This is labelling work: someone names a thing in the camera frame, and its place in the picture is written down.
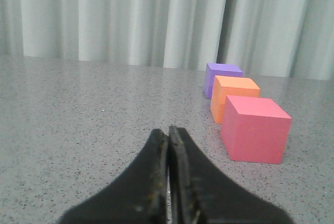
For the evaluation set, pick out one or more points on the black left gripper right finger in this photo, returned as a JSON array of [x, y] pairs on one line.
[[201, 193]]

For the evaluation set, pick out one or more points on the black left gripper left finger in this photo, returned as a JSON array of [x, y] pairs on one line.
[[138, 195]]

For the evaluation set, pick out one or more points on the orange foam cube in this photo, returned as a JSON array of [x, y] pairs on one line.
[[227, 85]]

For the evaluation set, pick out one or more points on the red foam cube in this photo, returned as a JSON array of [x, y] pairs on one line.
[[254, 129]]

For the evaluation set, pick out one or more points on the pale green curtain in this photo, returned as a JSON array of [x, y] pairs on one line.
[[284, 38]]

